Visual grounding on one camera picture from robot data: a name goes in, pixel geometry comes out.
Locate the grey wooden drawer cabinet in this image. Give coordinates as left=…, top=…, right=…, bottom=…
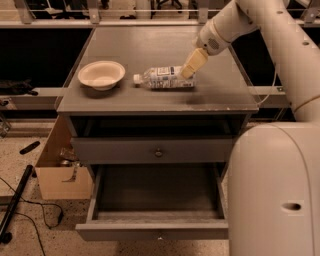
left=55, top=25, right=260, bottom=168

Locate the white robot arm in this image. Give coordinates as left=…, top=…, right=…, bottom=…
left=182, top=0, right=320, bottom=256

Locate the cardboard box on floor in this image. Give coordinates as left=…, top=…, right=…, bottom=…
left=35, top=117, right=93, bottom=200

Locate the clear plastic water bottle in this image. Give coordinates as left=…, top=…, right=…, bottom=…
left=133, top=66, right=196, bottom=89

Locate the closed grey upper drawer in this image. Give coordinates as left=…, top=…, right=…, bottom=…
left=71, top=138, right=233, bottom=164

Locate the white hanging cable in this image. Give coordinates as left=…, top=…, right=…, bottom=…
left=257, top=63, right=278, bottom=108

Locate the open grey middle drawer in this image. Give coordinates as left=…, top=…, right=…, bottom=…
left=76, top=163, right=228, bottom=241

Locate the black cable on floor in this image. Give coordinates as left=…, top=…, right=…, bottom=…
left=0, top=177, right=65, bottom=256

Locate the white paper bowl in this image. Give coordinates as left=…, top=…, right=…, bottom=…
left=78, top=61, right=126, bottom=91

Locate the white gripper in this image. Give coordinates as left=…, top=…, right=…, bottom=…
left=180, top=20, right=230, bottom=79

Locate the black bag on rail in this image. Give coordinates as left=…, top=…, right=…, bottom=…
left=0, top=79, right=38, bottom=96

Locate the black pole on floor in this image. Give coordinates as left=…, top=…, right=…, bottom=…
left=0, top=165, right=33, bottom=244

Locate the small black remote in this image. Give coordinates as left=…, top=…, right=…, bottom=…
left=19, top=141, right=40, bottom=155

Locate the metal railing frame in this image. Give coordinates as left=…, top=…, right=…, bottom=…
left=0, top=0, right=320, bottom=111

